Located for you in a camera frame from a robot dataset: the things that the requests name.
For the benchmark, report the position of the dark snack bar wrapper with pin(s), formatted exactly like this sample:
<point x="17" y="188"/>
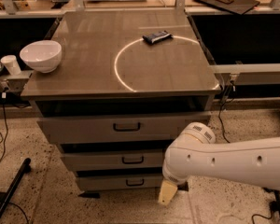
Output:
<point x="156" y="37"/>

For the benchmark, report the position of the white ceramic bowl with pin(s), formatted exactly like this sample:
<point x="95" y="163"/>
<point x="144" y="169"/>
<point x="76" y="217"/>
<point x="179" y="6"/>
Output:
<point x="42" y="56"/>

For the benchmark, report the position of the grey drawer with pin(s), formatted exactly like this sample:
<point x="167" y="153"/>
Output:
<point x="113" y="160"/>
<point x="118" y="128"/>
<point x="99" y="183"/>

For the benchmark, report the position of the white paper cup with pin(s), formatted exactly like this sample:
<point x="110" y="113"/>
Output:
<point x="11" y="64"/>

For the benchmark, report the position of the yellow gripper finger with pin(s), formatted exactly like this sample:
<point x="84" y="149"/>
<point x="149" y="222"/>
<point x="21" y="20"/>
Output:
<point x="167" y="192"/>

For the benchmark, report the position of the grey clamp bracket left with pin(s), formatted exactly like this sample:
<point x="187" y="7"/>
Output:
<point x="15" y="83"/>

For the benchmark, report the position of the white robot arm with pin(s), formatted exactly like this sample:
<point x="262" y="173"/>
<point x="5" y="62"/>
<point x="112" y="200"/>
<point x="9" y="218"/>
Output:
<point x="196" y="152"/>

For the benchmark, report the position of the black flat board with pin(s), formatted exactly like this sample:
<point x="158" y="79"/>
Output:
<point x="239" y="7"/>

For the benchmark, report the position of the grey drawer cabinet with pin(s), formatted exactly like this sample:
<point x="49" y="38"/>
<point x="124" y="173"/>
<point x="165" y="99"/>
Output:
<point x="109" y="69"/>

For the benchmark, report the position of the grey top drawer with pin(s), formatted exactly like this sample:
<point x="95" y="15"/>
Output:
<point x="118" y="128"/>

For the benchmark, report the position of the black metal stand leg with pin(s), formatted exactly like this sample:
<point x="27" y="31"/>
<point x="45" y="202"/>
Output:
<point x="5" y="197"/>

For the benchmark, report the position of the grey bottom drawer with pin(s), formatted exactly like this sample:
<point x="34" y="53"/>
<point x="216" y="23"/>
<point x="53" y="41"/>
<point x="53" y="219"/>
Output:
<point x="99" y="183"/>

